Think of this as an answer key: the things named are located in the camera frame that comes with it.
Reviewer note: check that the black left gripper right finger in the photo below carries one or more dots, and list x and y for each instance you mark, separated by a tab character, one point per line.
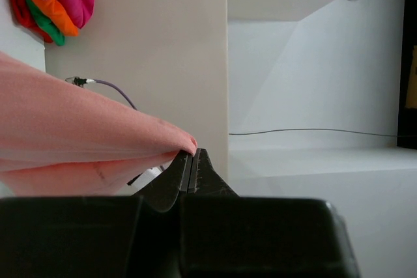
204	180

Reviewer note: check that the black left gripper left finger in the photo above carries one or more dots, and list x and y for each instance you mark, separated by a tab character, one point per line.
162	193

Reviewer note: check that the salmon pink t-shirt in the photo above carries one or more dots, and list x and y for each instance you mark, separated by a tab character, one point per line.
58	139

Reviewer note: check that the folded green t-shirt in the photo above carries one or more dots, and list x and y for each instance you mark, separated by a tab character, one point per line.
45	24

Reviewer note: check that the folded red t-shirt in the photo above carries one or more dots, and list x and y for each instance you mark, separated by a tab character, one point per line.
24	17

